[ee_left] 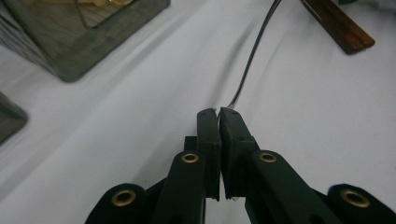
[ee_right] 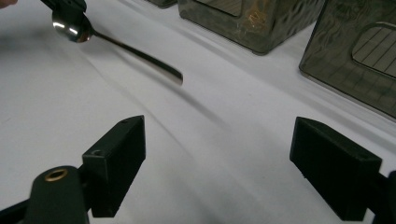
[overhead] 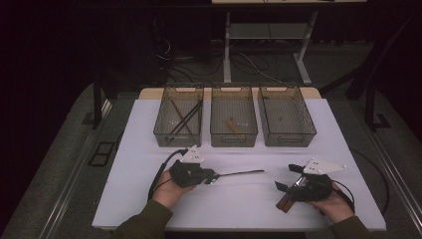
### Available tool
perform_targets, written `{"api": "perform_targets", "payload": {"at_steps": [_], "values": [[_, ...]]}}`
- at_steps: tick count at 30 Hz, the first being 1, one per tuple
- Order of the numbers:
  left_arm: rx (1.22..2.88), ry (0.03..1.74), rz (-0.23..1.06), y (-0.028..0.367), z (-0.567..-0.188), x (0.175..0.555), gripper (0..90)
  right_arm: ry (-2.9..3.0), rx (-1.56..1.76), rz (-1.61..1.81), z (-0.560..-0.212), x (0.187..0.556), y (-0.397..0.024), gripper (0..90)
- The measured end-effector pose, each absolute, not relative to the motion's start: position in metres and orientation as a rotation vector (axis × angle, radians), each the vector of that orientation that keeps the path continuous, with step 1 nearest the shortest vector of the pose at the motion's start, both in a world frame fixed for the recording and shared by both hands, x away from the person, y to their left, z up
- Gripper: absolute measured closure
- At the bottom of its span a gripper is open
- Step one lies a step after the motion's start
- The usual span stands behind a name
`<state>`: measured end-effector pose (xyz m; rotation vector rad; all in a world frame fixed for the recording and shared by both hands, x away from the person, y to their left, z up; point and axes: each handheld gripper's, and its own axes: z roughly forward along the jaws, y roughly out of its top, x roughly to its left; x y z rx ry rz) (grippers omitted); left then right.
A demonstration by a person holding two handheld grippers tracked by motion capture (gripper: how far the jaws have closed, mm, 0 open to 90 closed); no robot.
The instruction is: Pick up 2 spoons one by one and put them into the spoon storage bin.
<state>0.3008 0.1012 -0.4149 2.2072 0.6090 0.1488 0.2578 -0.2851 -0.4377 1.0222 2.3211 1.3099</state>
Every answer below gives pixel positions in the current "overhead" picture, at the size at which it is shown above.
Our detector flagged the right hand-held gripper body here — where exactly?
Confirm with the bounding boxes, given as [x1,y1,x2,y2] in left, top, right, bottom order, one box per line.
[288,158,348,203]

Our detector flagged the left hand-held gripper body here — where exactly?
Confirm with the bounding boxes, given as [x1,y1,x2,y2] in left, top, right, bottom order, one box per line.
[168,144,215,189]

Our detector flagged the brown-handled metal utensil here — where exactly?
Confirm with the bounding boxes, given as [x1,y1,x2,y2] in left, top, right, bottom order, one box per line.
[276,175,307,214]

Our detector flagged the translucent grey plastic bin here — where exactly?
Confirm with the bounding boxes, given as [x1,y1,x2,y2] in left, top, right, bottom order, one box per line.
[257,84,317,148]
[209,84,259,148]
[152,84,205,148]

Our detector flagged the brown chopstick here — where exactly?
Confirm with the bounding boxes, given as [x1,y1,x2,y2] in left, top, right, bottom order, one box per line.
[169,99,194,136]

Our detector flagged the person's left hand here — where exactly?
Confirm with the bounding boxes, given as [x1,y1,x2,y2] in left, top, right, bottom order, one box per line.
[151,168,197,210]

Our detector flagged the person's right hand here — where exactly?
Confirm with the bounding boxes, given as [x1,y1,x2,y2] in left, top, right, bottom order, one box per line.
[308,183,356,224]

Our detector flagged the white table mat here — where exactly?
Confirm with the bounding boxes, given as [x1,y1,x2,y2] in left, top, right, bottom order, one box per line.
[92,98,387,232]

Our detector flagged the black metal stand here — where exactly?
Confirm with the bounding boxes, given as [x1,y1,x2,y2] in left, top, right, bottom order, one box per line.
[346,13,392,132]

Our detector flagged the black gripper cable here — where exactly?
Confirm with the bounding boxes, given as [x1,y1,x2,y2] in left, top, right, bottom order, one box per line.
[331,178,356,213]
[146,147,189,203]

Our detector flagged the thin black cable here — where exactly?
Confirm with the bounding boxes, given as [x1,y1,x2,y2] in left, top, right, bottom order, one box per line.
[349,147,392,218]

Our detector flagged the metal floor rail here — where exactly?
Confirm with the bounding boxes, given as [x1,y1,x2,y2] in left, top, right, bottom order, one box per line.
[364,125,422,227]
[39,99,112,239]

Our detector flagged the black rectangular floor frame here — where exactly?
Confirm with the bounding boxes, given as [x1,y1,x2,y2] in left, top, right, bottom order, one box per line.
[88,141,116,167]

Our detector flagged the black floor cables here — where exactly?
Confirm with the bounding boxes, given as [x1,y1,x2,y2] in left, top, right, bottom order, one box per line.
[155,33,277,84]

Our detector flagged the white desk with metal frame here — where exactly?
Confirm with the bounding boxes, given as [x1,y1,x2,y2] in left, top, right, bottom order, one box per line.
[211,0,367,86]

